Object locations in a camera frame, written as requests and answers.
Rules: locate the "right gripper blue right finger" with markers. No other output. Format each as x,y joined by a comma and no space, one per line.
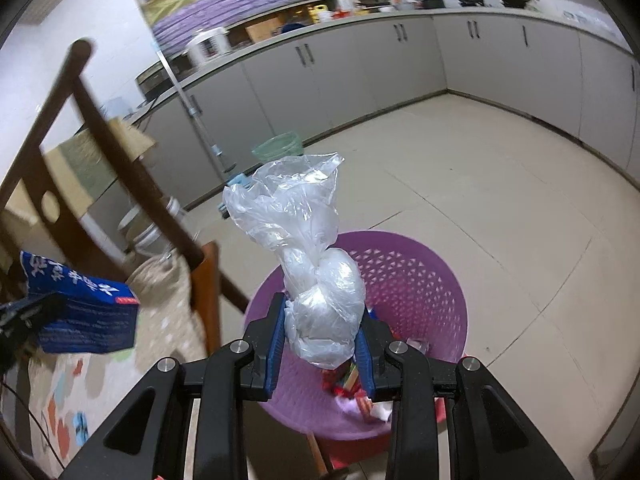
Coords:
364,364

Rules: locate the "red snack bag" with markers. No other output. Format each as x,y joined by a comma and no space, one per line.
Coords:
343,381

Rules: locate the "white plastic bucket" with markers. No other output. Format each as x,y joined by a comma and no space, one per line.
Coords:
145,238

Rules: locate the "white rice cooker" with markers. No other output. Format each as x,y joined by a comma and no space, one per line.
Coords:
208,44

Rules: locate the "green lined trash bin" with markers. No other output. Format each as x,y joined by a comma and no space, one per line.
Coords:
284,144

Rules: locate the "grey kitchen cabinets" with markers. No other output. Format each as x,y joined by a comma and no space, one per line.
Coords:
320,79

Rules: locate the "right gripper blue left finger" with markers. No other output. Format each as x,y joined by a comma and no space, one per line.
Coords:
276,346

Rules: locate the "red floor stool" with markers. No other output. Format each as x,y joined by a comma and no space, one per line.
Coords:
332,457

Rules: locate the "clear plastic bag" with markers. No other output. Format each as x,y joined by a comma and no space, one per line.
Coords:
289,209

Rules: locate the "cloth covered side table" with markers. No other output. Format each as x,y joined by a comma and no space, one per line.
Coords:
81,173

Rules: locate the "blue flat mop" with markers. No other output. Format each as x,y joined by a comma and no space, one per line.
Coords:
223,165

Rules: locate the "dark wooden chair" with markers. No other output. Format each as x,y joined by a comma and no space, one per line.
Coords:
68,109

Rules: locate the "blue Chinese text box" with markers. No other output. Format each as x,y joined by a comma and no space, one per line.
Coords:
99,315

